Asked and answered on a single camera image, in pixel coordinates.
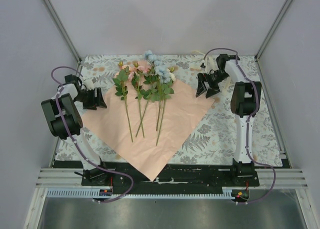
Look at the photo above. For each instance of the blue fake hydrangea stem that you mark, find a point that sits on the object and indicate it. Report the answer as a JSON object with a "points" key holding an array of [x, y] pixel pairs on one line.
{"points": [[153, 60]]}

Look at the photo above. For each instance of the green leafy rose stem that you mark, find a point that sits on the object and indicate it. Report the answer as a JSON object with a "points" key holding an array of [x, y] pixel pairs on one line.
{"points": [[160, 80]]}

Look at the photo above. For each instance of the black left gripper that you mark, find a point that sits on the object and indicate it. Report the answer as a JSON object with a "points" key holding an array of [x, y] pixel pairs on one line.
{"points": [[95, 102]]}

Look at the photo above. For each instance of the pink fake rose stem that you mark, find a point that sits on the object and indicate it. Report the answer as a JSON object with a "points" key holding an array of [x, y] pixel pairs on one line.
{"points": [[135, 75]]}

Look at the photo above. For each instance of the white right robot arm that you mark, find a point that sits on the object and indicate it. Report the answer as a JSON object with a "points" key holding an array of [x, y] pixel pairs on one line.
{"points": [[244, 104]]}

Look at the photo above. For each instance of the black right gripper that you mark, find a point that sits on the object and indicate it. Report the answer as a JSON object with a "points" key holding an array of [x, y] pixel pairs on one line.
{"points": [[213, 89]]}

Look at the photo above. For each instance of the pink wrapping paper sheet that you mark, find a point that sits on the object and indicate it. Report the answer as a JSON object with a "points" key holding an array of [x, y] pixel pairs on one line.
{"points": [[145, 134]]}

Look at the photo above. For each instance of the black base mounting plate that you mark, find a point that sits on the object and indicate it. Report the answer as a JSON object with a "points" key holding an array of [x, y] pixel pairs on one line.
{"points": [[174, 178]]}

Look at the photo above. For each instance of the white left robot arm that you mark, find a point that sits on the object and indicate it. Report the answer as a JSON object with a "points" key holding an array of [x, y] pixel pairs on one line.
{"points": [[64, 120]]}

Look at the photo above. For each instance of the orange fake rose stem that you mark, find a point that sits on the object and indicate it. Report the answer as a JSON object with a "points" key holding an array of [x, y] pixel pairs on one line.
{"points": [[120, 82]]}

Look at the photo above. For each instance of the white slotted cable duct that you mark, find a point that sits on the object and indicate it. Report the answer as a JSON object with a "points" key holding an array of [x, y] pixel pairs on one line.
{"points": [[106, 193]]}

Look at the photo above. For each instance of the cream ribbon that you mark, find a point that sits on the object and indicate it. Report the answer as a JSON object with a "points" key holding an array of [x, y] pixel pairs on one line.
{"points": [[208, 63]]}

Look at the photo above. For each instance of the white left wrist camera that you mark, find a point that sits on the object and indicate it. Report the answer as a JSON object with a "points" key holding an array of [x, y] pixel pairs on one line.
{"points": [[88, 84]]}

